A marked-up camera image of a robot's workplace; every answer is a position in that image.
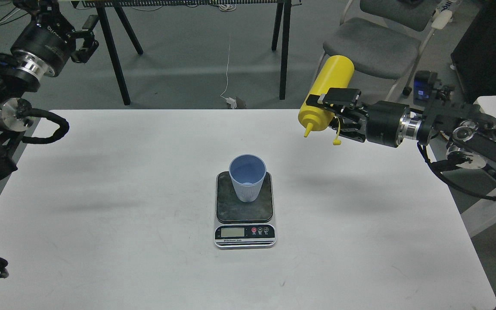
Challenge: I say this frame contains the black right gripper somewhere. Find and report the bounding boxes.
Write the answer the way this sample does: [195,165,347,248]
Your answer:
[306,88,410,148]

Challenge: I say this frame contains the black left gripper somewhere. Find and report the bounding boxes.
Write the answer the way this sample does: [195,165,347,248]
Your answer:
[10,0,99,77]

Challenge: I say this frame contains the yellow squeeze bottle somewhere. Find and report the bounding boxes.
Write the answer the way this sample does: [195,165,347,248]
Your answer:
[298,56,354,138]

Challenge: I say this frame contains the blue plastic cup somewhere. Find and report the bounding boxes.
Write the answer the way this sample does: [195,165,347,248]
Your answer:
[229,154,267,203]

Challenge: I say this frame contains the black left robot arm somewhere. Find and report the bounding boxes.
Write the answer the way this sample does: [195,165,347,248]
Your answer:
[0,0,99,181]

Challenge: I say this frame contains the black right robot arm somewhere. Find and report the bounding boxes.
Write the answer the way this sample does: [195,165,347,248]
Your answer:
[306,71,496,202]

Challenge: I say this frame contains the digital kitchen scale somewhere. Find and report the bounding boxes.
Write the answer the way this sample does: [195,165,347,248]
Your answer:
[214,171,277,250]

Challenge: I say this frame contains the grey office chair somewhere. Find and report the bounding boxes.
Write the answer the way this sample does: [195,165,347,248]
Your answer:
[318,0,453,101]

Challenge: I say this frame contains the black cabinet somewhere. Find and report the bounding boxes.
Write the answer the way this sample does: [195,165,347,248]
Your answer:
[451,0,496,103]

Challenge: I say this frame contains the black table frame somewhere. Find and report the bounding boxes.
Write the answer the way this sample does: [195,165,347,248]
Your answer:
[71,0,294,106]

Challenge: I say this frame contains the white charger cable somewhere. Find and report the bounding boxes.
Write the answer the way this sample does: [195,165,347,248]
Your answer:
[220,30,247,109]

